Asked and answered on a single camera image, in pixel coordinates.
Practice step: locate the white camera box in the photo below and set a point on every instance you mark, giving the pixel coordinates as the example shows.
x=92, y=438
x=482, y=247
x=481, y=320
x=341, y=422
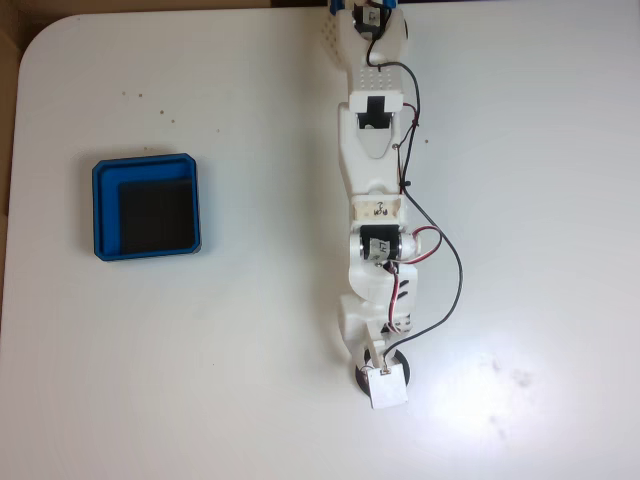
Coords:
x=387, y=387

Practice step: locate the black tape roll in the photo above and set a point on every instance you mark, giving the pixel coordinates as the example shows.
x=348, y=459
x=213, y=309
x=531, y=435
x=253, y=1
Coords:
x=407, y=372

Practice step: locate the blue box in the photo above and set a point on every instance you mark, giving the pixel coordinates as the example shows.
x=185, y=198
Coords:
x=105, y=215

